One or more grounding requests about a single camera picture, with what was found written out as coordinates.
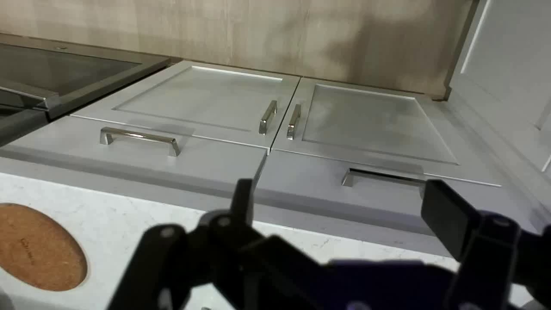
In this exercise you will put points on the round cork trivet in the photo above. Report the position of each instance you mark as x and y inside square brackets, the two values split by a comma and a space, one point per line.
[38, 251]

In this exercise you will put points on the right white cabinet door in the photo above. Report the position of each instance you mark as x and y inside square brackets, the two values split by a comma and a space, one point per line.
[391, 131]

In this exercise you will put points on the left white drawer front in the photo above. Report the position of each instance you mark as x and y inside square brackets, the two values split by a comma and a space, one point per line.
[174, 160]

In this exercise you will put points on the white drawer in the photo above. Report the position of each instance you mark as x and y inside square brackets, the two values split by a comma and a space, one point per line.
[174, 160]
[383, 188]

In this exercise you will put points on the right white drawer front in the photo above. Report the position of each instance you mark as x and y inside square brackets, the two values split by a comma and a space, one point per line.
[383, 188]

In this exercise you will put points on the white cabinet door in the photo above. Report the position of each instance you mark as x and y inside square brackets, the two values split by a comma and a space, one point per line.
[211, 101]
[391, 131]

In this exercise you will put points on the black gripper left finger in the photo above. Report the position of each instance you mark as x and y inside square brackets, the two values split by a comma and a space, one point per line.
[224, 250]

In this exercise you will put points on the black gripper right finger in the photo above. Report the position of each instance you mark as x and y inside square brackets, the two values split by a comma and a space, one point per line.
[493, 251]

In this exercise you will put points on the left white cabinet door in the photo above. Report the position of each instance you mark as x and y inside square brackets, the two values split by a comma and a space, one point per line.
[211, 101]

